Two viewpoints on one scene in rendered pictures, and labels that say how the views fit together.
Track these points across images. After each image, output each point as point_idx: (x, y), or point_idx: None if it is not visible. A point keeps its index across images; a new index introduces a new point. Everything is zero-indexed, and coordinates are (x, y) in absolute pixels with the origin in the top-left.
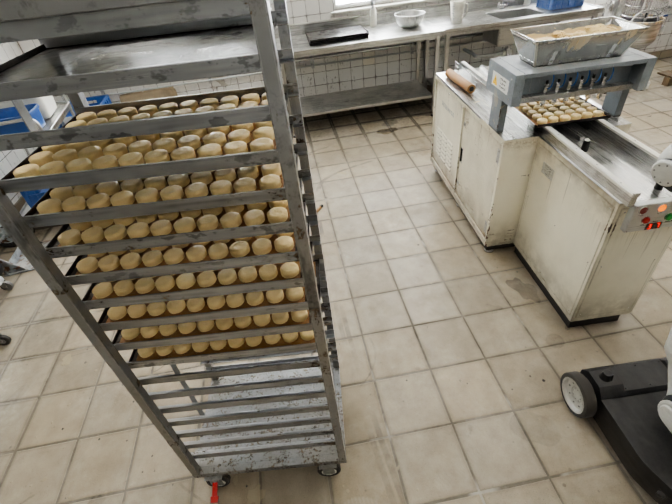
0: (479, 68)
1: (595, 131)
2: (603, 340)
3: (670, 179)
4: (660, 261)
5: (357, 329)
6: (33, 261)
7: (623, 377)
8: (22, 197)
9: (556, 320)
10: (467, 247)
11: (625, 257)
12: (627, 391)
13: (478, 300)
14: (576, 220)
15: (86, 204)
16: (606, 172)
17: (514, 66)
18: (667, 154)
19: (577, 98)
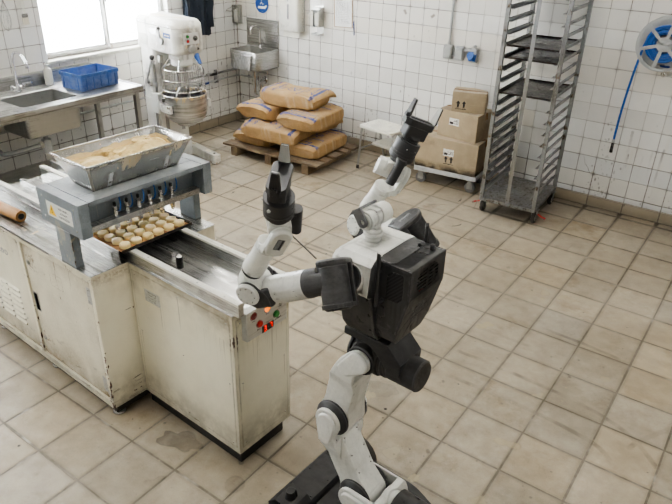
0: (20, 183)
1: (183, 241)
2: (278, 457)
3: (252, 299)
4: (296, 348)
5: None
6: None
7: (305, 486)
8: None
9: (227, 459)
10: (91, 418)
11: (259, 364)
12: (313, 499)
13: (132, 482)
14: (201, 343)
15: None
16: (208, 288)
17: (70, 193)
18: (242, 279)
19: (152, 213)
